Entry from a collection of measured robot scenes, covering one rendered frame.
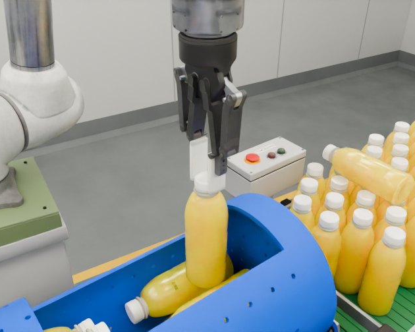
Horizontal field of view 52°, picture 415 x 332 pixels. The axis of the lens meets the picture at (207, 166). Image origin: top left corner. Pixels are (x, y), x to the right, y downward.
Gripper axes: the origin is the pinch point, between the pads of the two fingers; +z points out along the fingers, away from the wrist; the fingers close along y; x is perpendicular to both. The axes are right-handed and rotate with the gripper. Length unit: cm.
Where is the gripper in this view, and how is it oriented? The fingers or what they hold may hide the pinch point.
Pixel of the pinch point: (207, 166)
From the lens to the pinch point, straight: 64.0
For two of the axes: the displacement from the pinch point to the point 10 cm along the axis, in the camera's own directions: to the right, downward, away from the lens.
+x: 8.0, -3.2, 5.1
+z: 0.0, 8.4, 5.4
